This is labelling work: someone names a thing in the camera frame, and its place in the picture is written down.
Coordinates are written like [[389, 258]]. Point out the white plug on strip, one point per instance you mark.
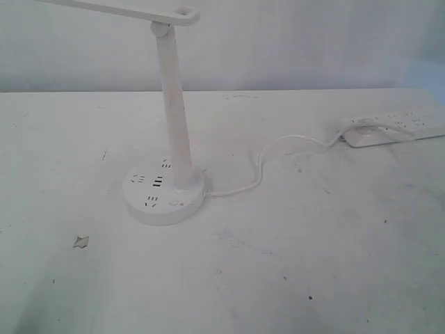
[[369, 132]]

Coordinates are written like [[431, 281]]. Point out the torn paper scrap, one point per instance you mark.
[[81, 242]]

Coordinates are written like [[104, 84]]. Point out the white desk lamp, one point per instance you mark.
[[167, 190]]

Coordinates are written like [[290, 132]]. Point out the white power strip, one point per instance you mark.
[[424, 125]]

